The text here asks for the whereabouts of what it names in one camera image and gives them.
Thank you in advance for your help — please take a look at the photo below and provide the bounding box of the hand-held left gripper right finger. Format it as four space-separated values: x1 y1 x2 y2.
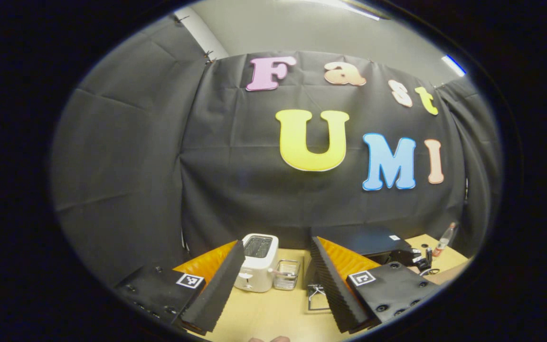
310 237 445 334

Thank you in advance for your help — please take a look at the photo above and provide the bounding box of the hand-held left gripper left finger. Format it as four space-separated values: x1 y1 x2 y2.
114 240 246 334

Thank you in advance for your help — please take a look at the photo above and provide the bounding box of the black electric oven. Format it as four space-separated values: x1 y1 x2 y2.
308 225 414 312

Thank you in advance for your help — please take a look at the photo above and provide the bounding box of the clear plastic water bottle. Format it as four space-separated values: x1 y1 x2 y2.
433 222 458 257

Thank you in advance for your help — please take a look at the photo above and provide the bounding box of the white toaster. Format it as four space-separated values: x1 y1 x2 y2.
234 233 279 293

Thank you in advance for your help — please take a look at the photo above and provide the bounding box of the black backdrop cloth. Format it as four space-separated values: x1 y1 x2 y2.
50 14 504 285

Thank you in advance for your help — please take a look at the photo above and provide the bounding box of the small ceiling light panel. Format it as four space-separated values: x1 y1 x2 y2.
442 55 467 76

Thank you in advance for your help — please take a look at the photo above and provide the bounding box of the metal wire oven rack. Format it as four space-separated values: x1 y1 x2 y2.
273 259 301 291

